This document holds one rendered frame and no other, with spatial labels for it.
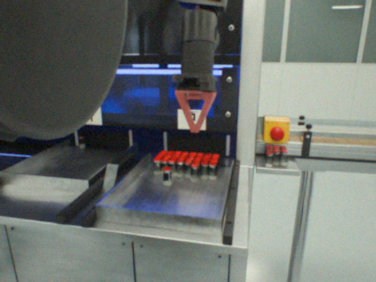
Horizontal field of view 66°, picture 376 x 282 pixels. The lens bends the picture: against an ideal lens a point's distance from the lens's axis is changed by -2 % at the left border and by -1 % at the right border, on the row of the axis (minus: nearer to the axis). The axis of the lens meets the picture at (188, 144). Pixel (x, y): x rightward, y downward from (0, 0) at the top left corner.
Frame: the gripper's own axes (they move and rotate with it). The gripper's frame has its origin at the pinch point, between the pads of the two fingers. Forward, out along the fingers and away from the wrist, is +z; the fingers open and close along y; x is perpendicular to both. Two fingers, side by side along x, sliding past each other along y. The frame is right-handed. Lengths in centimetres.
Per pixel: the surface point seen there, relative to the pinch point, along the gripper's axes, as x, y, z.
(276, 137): -17.7, 32.4, 4.8
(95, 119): 39, 36, 2
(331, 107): -157, 500, 4
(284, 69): -71, 491, -59
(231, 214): -7.3, 5.3, 17.9
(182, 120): 9.9, 35.6, 1.6
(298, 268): -33, 59, 59
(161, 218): 6.2, 0.6, 18.3
